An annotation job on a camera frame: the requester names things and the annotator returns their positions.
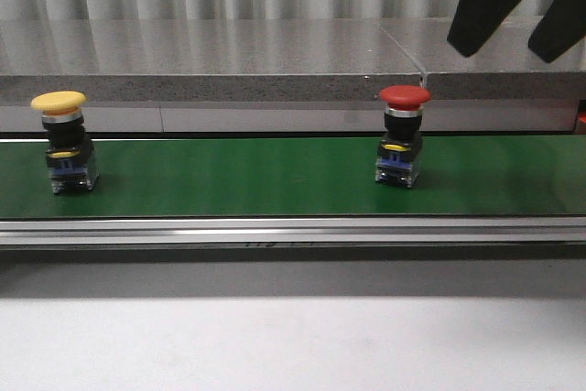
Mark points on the grey stone slab right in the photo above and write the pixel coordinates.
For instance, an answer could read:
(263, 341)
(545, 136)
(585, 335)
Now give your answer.
(503, 69)

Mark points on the grey stone slab left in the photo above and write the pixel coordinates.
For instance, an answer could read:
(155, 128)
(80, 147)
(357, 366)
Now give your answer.
(188, 62)

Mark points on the red plastic tray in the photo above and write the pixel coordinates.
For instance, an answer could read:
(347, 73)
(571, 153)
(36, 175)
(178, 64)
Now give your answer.
(580, 125)

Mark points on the green conveyor belt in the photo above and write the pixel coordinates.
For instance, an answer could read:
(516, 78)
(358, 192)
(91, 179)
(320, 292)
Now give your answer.
(235, 192)

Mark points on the grey stone slab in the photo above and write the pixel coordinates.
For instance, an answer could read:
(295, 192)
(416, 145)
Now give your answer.
(503, 69)
(188, 62)

